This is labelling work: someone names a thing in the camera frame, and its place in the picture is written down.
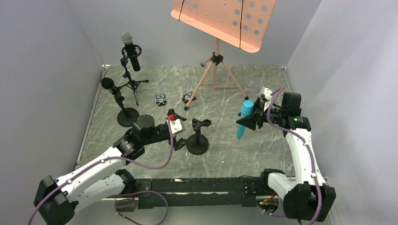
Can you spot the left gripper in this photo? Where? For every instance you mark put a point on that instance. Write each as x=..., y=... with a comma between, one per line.
x=175, y=135

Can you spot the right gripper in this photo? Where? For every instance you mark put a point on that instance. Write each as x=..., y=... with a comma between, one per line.
x=258, y=115

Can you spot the blue microphone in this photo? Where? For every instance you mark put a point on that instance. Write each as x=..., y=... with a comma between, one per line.
x=245, y=111

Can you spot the black round base mic stand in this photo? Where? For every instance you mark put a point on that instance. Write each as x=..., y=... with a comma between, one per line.
x=197, y=143

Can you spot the black round base clip stand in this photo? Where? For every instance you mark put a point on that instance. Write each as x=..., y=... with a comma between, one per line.
x=127, y=116

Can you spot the black microphone orange end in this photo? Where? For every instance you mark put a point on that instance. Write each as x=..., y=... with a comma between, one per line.
x=108, y=84

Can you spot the black microphone silver mesh head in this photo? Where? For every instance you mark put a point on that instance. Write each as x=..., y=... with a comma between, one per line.
x=131, y=50

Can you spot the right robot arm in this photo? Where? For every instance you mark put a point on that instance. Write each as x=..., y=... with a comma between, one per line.
x=308, y=197

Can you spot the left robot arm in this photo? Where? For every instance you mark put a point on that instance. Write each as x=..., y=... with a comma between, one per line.
x=58, y=200

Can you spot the pink music stand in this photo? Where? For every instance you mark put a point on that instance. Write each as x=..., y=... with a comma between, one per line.
x=241, y=23

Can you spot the brown owl toy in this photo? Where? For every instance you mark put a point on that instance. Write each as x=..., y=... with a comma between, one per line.
x=187, y=97

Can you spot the blue owl toy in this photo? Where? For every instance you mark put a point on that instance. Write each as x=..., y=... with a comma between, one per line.
x=161, y=99

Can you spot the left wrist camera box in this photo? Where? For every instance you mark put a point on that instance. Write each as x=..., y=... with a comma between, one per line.
x=177, y=125

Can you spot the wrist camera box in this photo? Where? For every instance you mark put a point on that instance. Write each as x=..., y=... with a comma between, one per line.
x=265, y=93
x=177, y=125

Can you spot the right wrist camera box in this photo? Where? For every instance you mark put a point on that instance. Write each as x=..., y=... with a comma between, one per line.
x=265, y=93

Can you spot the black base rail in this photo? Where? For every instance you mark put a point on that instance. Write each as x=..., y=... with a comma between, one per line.
x=192, y=191

